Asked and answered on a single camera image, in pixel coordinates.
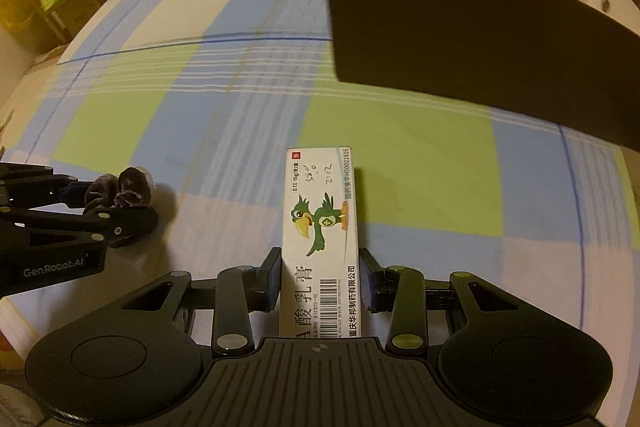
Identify dark velvet scrunchie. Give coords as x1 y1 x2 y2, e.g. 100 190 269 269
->
84 167 155 212

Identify white ointment box with bird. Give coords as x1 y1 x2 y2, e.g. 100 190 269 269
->
279 147 361 339

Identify checkered bed sheet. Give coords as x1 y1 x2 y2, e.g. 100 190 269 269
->
1 0 639 426

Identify brown cardboard storage box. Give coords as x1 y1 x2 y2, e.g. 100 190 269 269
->
328 0 639 149

